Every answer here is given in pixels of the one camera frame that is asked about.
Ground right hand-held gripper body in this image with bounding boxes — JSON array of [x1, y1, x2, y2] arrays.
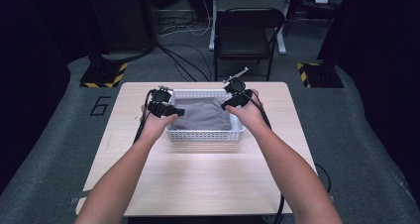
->
[[223, 66, 254, 101]]

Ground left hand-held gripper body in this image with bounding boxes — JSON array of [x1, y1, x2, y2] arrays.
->
[[147, 85, 173, 119]]

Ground grey shorts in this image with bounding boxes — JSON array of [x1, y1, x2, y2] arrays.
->
[[170, 96, 233, 132]]

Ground white perforated plastic basket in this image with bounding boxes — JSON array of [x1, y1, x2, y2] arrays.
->
[[164, 88, 247, 143]]

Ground person's right hand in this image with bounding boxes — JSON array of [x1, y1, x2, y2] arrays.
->
[[225, 88, 270, 135]]

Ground person's left hand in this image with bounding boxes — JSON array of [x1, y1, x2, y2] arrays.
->
[[140, 104, 179, 143]]

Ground black folding chair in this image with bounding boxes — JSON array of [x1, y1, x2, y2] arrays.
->
[[208, 0, 295, 56], [213, 7, 287, 82]]

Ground black stand base striped edge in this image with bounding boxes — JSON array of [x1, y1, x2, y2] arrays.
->
[[79, 60, 129, 89], [296, 61, 345, 89]]

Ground black cabinet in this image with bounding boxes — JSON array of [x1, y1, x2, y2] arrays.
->
[[84, 0, 157, 54]]

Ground right hand-held gripper cable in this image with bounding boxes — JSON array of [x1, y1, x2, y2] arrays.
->
[[236, 87, 286, 224]]

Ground hand-held gripper cable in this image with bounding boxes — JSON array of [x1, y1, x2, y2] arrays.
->
[[236, 87, 286, 224], [133, 89, 156, 145]]

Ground left hand-held gripper cable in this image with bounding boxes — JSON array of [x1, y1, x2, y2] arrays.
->
[[133, 89, 156, 145]]

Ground black floor cables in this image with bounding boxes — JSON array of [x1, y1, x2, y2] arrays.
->
[[156, 43, 213, 83]]

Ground white floor cable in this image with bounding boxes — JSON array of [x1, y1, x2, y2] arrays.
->
[[157, 0, 213, 38]]

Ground black cable loop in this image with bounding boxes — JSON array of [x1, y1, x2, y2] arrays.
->
[[313, 162, 333, 194]]

